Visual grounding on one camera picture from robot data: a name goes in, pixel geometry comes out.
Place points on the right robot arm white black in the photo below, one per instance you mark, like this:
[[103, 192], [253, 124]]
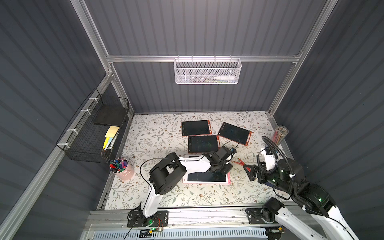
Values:
[[288, 176]]

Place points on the red tablet middle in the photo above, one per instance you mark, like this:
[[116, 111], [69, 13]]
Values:
[[201, 144]]

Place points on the red stylus upper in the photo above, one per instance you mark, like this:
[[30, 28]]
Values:
[[239, 162]]

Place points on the black wire wall basket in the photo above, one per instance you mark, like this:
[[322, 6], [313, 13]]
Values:
[[83, 140]]

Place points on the red tablet back left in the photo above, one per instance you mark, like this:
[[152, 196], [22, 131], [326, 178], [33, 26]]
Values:
[[196, 128]]

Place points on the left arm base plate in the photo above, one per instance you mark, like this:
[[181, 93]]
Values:
[[137, 219]]

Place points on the red tablet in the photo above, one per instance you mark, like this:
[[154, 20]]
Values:
[[235, 133], [196, 128], [201, 144]]

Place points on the red tablet back right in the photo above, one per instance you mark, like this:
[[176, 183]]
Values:
[[235, 133]]

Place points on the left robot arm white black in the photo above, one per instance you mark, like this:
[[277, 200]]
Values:
[[166, 174]]

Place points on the pink white writing tablet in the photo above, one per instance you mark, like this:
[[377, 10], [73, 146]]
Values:
[[207, 177]]

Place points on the yellow sticky notes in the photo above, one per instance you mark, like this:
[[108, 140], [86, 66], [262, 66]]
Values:
[[112, 131]]

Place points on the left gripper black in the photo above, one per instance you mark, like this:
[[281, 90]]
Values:
[[218, 166]]

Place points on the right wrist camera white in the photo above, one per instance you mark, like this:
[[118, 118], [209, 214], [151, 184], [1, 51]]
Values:
[[270, 159]]

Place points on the white wire mesh basket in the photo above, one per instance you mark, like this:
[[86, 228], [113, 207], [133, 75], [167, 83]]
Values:
[[201, 70]]

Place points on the black notebook in basket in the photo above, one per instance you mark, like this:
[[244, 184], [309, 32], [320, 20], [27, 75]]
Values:
[[110, 116]]

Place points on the pink cup of markers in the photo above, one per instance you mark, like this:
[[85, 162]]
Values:
[[122, 169]]

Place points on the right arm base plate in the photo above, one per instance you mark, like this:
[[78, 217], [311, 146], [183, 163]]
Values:
[[257, 216]]

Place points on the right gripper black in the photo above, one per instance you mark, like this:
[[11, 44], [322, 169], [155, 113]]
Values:
[[255, 172]]

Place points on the white marker in basket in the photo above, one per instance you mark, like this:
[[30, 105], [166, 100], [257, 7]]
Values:
[[225, 79]]

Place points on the clear tube of colour pencils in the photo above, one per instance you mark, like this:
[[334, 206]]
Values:
[[279, 134]]

